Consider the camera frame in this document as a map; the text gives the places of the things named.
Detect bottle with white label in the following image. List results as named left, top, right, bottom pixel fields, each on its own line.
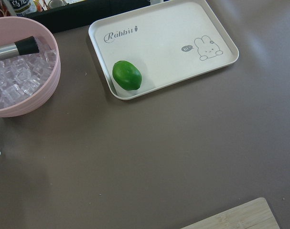
left=7, top=0, right=37, bottom=16

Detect steel muddler with black tip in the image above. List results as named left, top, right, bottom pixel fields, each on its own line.
left=0, top=36, right=39, bottom=61

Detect clear ice cubes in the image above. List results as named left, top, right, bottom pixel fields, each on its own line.
left=0, top=36, right=58, bottom=109

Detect black storage box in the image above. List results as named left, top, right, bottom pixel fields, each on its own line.
left=25, top=0, right=150, bottom=33

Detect bamboo cutting board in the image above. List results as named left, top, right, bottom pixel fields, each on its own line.
left=185, top=198, right=279, bottom=229

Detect green lime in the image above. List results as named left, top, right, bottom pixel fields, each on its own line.
left=112, top=61, right=142, bottom=91

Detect pink ribbed bowl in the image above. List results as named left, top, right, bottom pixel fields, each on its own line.
left=0, top=16, right=61, bottom=117

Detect white rabbit print tray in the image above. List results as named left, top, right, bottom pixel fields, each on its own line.
left=88, top=0, right=239, bottom=100

